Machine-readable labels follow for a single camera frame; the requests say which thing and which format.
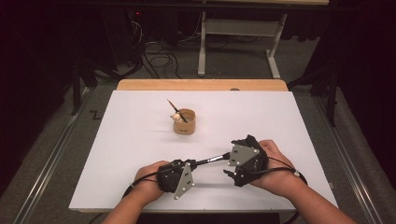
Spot metal floor rail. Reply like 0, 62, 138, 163
312, 96, 396, 224
12, 88, 94, 224

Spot hand-held gripper cable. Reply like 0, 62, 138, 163
264, 157, 308, 224
88, 166, 176, 224

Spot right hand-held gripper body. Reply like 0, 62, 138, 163
228, 136, 269, 188

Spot white metal desk frame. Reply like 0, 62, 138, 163
192, 0, 331, 79

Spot person's right hand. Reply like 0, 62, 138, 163
250, 139, 302, 197

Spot person's left hand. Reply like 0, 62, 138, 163
134, 161, 171, 203

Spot black floor cables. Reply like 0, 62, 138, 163
125, 18, 185, 80

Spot right hand-held gripper cable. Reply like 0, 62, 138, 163
264, 157, 308, 224

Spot white board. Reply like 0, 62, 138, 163
68, 90, 340, 213

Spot wooden table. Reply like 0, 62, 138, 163
116, 78, 289, 92

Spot black metal stand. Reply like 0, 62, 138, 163
288, 66, 339, 127
70, 59, 94, 117

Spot wooden pen holder cup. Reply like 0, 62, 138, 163
170, 107, 197, 135

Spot black pen with purple band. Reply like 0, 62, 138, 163
192, 152, 232, 167

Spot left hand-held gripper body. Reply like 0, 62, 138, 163
156, 159, 196, 201

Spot left hand-held gripper cable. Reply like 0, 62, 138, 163
88, 166, 176, 224

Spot thin black pencil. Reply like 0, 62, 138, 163
166, 99, 189, 123

